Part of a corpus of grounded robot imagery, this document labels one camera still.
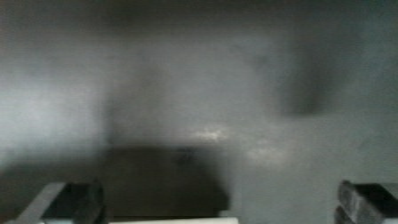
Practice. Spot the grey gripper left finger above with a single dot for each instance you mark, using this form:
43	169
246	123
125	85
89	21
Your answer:
68	204

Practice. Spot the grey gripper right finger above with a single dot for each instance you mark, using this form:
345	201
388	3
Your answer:
368	203

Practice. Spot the white front drawer box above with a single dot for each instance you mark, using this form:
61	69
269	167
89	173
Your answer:
224	220

